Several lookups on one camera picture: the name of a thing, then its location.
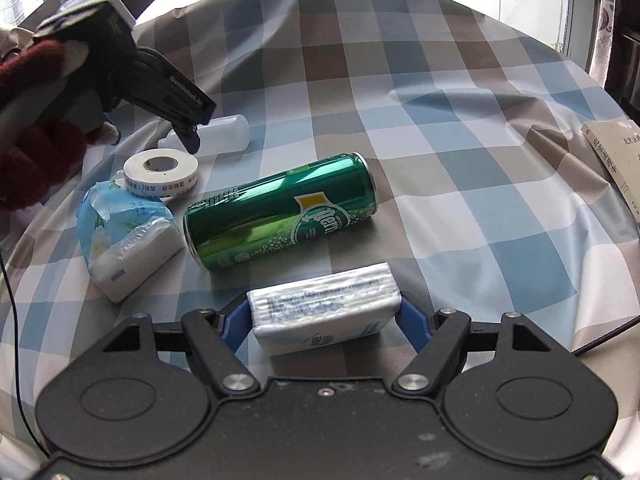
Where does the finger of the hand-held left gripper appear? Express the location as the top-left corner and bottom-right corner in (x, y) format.
(122, 47), (217, 156)

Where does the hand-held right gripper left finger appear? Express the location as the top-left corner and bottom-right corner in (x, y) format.
(102, 297), (259, 394)

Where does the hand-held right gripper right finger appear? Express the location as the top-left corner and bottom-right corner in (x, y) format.
(392, 292), (556, 394)

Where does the white tissue pack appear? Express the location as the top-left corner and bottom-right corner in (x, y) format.
(247, 261), (403, 357)

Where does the person's left hand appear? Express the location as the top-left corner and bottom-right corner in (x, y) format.
(0, 40), (88, 211)

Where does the translucent plastic bottle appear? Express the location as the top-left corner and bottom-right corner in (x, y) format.
(159, 115), (250, 153)

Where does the white tape roll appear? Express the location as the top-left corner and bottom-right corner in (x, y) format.
(123, 147), (199, 202)

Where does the green drink can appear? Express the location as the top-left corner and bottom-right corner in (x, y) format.
(182, 152), (378, 272)

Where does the blue tissue pack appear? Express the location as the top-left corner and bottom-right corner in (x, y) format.
(76, 180), (185, 303)

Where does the blue beige checked blanket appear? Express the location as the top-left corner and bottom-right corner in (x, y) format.
(0, 0), (640, 461)

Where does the white book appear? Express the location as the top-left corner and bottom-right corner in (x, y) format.
(581, 120), (640, 221)

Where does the patterned curtain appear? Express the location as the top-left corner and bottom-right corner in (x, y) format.
(590, 0), (640, 92)

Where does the black cable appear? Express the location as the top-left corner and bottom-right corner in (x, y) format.
(570, 310), (640, 357)
(0, 255), (47, 457)

